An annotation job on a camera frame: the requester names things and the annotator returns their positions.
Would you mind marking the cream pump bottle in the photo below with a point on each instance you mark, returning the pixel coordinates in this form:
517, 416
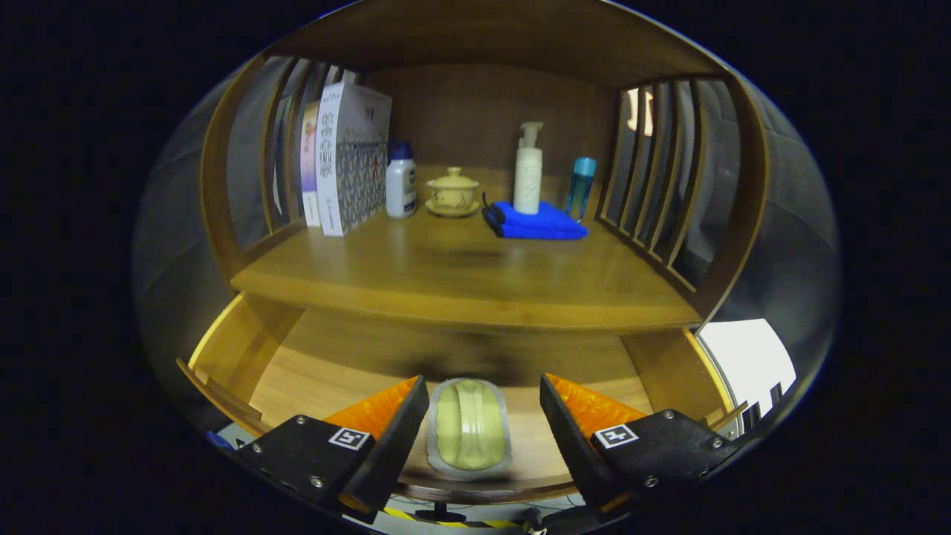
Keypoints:
528, 178

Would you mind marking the thin purple book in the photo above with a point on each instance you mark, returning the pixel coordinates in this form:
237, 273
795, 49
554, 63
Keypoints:
310, 171

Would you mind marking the blue folded cloth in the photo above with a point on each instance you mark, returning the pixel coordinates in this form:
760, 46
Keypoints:
542, 223

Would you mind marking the wooden cabinet with slatted sides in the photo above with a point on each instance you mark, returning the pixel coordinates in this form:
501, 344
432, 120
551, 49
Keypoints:
483, 111

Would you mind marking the wooden countertop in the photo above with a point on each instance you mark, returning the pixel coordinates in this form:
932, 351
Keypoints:
461, 267

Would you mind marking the thick white book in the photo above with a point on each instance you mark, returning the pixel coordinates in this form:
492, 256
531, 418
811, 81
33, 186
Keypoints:
349, 163

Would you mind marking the yellow lidded ceramic teacup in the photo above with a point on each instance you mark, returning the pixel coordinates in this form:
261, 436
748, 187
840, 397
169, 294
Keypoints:
453, 193

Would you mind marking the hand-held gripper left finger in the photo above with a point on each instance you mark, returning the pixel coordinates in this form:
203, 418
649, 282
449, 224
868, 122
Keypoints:
394, 438

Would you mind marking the white table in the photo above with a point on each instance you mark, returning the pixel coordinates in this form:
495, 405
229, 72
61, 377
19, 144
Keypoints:
743, 357

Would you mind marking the white bottle with blue cap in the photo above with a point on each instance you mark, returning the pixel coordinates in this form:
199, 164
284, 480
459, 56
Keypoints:
401, 186

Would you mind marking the wooden drawer with black knob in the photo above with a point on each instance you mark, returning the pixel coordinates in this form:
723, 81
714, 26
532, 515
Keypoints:
334, 371

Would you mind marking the green brush with grey base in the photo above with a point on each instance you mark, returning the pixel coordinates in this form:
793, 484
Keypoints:
468, 431

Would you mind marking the translucent blue bottle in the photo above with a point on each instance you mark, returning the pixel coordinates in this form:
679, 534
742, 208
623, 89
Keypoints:
579, 186

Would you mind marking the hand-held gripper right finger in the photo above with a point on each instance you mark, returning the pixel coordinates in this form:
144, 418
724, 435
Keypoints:
576, 446

